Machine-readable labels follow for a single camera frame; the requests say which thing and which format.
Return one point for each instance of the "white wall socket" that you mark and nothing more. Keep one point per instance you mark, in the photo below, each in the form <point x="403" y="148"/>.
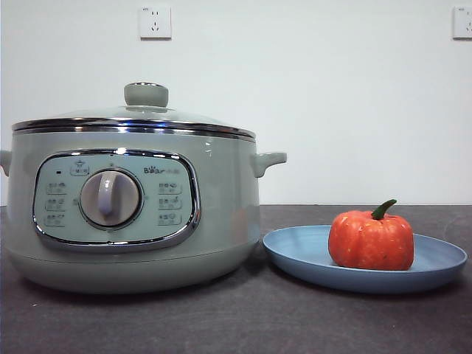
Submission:
<point x="155" y="22"/>
<point x="464" y="22"/>

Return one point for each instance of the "blue round plate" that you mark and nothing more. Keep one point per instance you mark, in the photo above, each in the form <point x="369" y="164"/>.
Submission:
<point x="295" y="254"/>

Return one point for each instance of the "glass lid with green knob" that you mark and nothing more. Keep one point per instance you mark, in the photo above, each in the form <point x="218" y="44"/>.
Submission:
<point x="146" y="96"/>

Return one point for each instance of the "pale green electric steamer pot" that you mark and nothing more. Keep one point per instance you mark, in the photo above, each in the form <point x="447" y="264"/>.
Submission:
<point x="221" y="221"/>

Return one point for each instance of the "orange pumpkin with green stem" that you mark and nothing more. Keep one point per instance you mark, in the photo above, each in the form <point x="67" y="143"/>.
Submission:
<point x="368" y="239"/>

